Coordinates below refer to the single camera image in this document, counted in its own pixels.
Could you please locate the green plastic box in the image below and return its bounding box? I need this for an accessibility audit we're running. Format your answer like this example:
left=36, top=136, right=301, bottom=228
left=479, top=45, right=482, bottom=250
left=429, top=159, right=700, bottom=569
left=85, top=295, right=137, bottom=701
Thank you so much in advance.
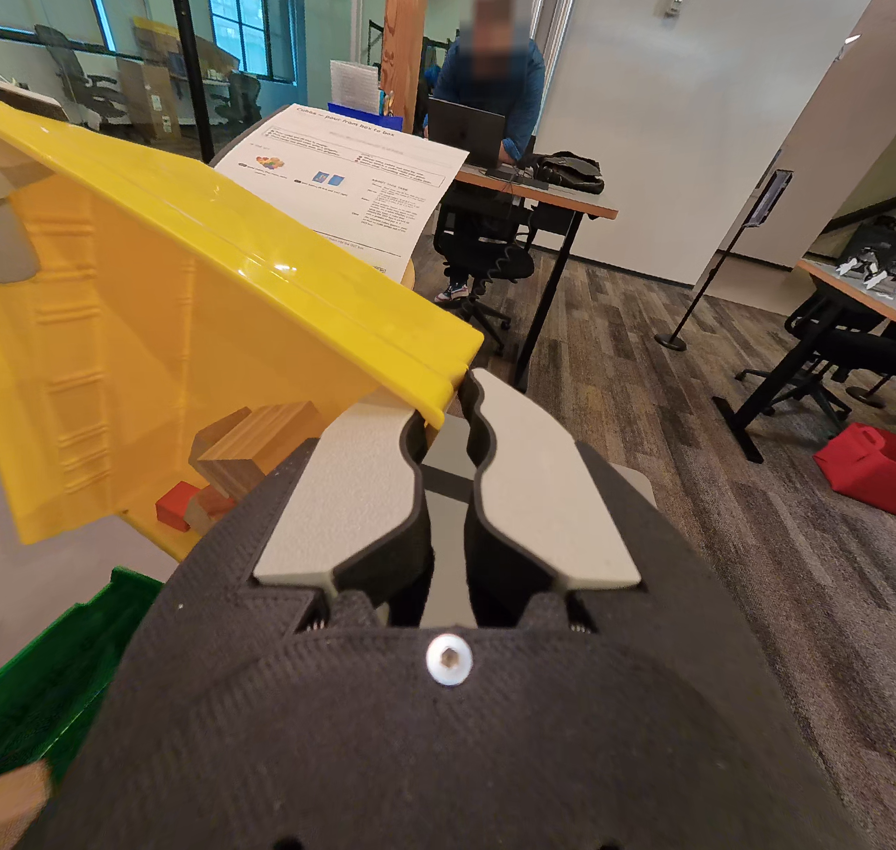
left=0, top=566, right=165, bottom=791

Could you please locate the yellow topped cardboard box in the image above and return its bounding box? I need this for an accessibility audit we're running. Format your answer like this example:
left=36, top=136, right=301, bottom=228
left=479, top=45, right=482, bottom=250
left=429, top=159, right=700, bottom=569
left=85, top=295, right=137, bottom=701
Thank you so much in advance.
left=133, top=17, right=240, bottom=77

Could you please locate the black sign stand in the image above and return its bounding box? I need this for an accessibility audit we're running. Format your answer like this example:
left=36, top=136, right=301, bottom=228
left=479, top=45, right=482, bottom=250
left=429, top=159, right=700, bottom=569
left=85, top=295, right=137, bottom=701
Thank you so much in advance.
left=654, top=169, right=794, bottom=352

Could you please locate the blue plastic bin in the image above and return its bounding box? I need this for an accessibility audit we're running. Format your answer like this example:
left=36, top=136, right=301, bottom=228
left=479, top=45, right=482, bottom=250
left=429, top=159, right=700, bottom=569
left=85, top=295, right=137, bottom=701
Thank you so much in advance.
left=328, top=102, right=406, bottom=134

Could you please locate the pile of small coloured cubes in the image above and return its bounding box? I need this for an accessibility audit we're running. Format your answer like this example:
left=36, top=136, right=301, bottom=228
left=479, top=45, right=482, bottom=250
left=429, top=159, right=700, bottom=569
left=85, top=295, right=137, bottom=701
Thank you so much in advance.
left=155, top=482, right=235, bottom=536

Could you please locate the red plastic bin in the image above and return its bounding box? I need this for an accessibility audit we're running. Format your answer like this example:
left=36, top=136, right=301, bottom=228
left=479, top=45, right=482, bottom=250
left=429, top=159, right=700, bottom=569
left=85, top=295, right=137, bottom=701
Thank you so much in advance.
left=813, top=423, right=896, bottom=515

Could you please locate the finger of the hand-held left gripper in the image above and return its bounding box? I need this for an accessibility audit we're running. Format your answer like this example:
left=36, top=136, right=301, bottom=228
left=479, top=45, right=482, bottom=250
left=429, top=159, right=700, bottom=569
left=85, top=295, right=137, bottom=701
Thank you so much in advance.
left=0, top=141, right=56, bottom=200
left=0, top=202, right=39, bottom=284

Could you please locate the black and white desk device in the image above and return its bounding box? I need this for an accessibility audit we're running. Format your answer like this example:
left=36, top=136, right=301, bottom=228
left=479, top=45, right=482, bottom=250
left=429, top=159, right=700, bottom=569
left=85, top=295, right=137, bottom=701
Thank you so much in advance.
left=836, top=246, right=896, bottom=298

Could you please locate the brown cardboard box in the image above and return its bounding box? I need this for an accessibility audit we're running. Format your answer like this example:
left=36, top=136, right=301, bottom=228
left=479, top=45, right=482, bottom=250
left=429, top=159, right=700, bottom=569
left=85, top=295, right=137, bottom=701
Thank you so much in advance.
left=115, top=57, right=176, bottom=142

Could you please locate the black bag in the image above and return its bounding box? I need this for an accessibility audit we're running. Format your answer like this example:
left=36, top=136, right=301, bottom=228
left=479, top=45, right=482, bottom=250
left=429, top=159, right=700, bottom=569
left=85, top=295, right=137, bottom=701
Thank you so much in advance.
left=535, top=152, right=605, bottom=195

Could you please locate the wooden pillar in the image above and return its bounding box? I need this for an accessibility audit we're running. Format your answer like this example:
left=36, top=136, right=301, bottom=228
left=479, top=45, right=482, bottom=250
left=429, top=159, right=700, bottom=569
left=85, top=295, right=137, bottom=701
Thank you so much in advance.
left=384, top=0, right=435, bottom=135

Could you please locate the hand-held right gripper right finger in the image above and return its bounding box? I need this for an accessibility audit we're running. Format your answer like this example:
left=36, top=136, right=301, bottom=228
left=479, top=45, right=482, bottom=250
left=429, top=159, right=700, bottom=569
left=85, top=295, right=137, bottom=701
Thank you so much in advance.
left=461, top=367, right=642, bottom=628

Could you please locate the black laptop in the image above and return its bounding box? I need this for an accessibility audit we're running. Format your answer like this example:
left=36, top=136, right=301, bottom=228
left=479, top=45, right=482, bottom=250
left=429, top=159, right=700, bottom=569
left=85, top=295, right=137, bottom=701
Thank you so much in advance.
left=427, top=97, right=506, bottom=168

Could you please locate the printed instruction sheet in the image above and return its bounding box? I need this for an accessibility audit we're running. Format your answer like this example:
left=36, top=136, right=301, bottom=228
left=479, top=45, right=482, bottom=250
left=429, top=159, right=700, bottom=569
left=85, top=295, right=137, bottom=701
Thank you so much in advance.
left=213, top=103, right=470, bottom=284

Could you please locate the pile of large wooden cubes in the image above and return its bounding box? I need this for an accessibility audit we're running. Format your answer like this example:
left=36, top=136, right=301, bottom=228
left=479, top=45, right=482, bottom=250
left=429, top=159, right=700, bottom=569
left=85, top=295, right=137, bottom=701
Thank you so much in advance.
left=0, top=402, right=340, bottom=837

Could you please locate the black office chair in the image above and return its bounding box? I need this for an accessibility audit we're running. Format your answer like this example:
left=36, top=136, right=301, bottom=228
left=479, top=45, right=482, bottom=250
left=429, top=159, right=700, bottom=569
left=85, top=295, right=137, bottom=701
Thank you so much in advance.
left=433, top=202, right=536, bottom=357
left=210, top=71, right=261, bottom=124
left=35, top=24, right=126, bottom=128
left=735, top=290, right=896, bottom=410

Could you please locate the wooden top desk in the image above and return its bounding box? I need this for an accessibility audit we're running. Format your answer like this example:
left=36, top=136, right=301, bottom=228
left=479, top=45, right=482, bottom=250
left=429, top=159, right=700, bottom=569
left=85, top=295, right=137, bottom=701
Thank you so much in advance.
left=448, top=162, right=619, bottom=392

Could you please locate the black floor pole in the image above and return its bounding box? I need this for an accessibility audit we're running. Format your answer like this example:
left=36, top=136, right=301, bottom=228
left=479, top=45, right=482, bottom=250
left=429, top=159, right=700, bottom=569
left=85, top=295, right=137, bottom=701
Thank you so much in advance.
left=164, top=0, right=215, bottom=165

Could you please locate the yellow plastic box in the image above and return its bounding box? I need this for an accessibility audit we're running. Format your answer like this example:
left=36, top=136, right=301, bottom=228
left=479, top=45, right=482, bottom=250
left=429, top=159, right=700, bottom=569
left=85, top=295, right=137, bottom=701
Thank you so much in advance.
left=0, top=101, right=485, bottom=564

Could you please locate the white foam block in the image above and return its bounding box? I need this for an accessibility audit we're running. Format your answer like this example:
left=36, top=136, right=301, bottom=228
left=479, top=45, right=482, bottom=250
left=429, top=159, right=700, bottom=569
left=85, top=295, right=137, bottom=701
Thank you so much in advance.
left=329, top=60, right=389, bottom=105

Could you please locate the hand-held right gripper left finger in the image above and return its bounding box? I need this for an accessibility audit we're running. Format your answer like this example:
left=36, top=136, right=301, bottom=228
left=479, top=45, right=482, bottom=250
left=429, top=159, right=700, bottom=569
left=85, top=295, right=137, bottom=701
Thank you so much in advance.
left=253, top=402, right=435, bottom=628

